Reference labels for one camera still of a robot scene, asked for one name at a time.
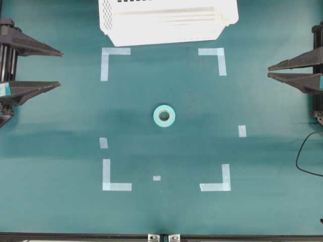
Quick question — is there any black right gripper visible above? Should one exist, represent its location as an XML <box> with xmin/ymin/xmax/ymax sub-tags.
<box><xmin>267</xmin><ymin>21</ymin><xmax>322</xmax><ymax>125</ymax></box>

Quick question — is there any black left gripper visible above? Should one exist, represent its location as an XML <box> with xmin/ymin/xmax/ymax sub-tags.
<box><xmin>1</xmin><ymin>18</ymin><xmax>63</xmax><ymax>126</ymax></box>

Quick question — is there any teal masking tape roll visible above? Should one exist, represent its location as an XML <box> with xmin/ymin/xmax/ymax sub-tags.
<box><xmin>153</xmin><ymin>105</ymin><xmax>176</xmax><ymax>128</ymax></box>

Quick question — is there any white plastic perforated basket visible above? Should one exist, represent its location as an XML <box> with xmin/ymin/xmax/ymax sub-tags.
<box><xmin>98</xmin><ymin>0</ymin><xmax>239</xmax><ymax>47</ymax></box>

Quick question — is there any small tape square bottom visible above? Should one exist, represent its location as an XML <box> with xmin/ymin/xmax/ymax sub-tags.
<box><xmin>153</xmin><ymin>175</ymin><xmax>161</xmax><ymax>181</ymax></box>

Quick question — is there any black cable right side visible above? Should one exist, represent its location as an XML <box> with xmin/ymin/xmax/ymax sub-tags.
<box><xmin>295</xmin><ymin>131</ymin><xmax>323</xmax><ymax>176</ymax></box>

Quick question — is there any metal bracket table edge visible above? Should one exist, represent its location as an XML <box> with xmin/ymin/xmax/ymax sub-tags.
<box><xmin>147</xmin><ymin>234</ymin><xmax>181</xmax><ymax>242</ymax></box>

